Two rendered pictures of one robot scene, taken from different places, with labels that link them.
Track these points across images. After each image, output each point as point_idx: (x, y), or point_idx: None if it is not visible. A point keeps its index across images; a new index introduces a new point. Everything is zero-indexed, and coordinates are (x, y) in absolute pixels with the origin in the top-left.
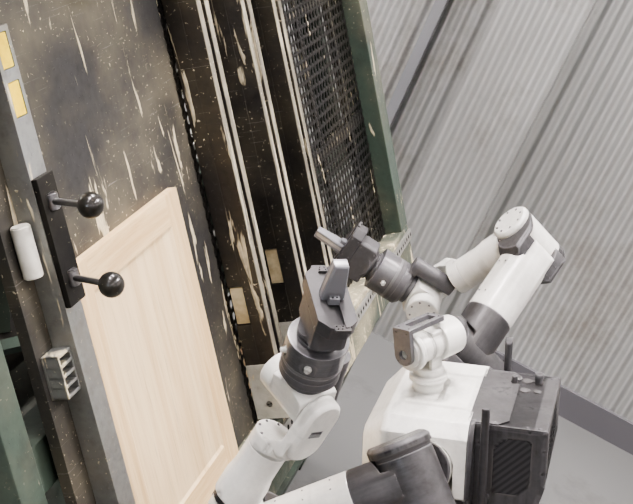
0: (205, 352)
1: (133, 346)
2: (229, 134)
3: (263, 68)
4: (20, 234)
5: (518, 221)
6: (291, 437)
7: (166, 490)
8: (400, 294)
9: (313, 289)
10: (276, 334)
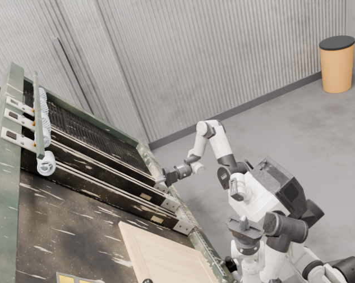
0: (171, 245)
1: (170, 277)
2: (111, 188)
3: (90, 158)
4: None
5: (204, 126)
6: (261, 263)
7: None
8: (190, 172)
9: (238, 230)
10: (171, 213)
